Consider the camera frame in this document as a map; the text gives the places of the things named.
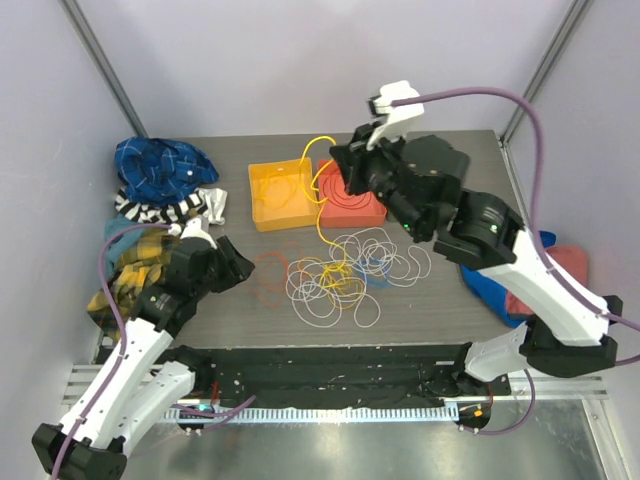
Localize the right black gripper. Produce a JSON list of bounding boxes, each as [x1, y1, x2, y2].
[[332, 122, 427, 240]]

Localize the yellow thin cable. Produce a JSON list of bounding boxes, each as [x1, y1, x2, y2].
[[297, 134, 366, 306]]

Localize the orange thin cable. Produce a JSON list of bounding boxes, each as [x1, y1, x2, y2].
[[252, 241, 301, 308]]

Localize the white thin cable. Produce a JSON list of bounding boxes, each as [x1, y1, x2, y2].
[[384, 244, 433, 288]]

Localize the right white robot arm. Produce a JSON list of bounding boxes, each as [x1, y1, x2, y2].
[[330, 125, 620, 395]]

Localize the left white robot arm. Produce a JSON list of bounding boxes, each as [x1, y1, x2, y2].
[[32, 234, 255, 479]]

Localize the red plastic bin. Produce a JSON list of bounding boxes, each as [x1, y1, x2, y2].
[[317, 160, 387, 228]]

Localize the black white striped cloth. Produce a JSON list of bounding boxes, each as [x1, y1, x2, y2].
[[114, 188, 228, 225]]

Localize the yellow plastic bin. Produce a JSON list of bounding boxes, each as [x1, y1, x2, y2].
[[248, 157, 319, 232]]

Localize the yellow plaid shirt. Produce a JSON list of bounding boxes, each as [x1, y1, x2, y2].
[[87, 229, 179, 342]]

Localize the teal cloth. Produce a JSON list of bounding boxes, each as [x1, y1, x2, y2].
[[104, 215, 144, 277]]

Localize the blue plaid shirt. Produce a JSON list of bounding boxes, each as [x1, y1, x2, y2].
[[114, 137, 219, 206]]

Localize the blue cloth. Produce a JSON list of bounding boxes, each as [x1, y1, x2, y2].
[[459, 229, 551, 329]]

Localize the salmon pink cloth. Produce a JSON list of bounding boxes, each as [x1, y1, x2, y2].
[[505, 245, 589, 325]]

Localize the dark red cable in bin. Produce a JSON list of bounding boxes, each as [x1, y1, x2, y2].
[[322, 174, 371, 209]]

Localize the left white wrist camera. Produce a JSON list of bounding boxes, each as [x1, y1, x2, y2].
[[168, 216, 218, 249]]

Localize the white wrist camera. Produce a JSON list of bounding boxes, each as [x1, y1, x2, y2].
[[168, 216, 218, 249], [366, 80, 424, 151]]

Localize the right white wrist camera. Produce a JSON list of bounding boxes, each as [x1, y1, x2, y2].
[[366, 80, 424, 151]]

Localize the yellow cable in bin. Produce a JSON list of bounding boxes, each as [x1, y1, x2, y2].
[[252, 169, 299, 208]]

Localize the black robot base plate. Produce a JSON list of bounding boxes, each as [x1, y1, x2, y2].
[[195, 345, 511, 410]]

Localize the white slotted cable duct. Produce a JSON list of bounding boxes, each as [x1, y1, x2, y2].
[[159, 405, 459, 424]]

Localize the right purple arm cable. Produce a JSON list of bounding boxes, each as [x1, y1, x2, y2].
[[392, 85, 640, 366]]

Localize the right aluminium frame post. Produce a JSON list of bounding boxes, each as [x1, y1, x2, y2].
[[498, 0, 593, 146]]

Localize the aluminium frame post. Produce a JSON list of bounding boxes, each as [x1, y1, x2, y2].
[[59, 0, 148, 137], [498, 0, 593, 146]]

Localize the left aluminium frame post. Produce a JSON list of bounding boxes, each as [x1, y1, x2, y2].
[[59, 0, 148, 137]]

